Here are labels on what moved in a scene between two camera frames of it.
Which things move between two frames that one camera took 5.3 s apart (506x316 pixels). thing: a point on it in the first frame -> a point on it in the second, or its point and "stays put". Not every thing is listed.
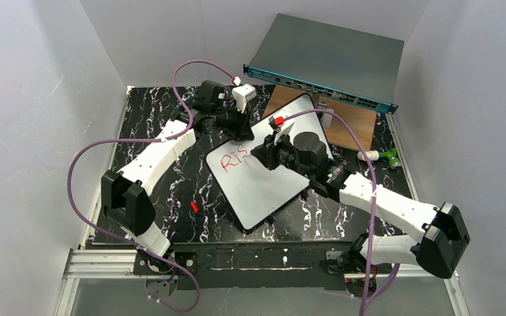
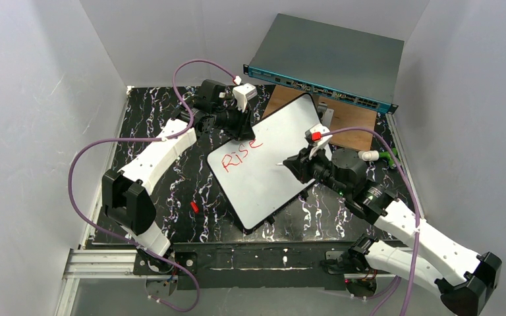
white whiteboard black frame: x=253 y=191 stays put
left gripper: x=242 y=126 stays put
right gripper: x=271 y=151 -> x=304 y=164
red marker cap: x=194 y=207 stays put
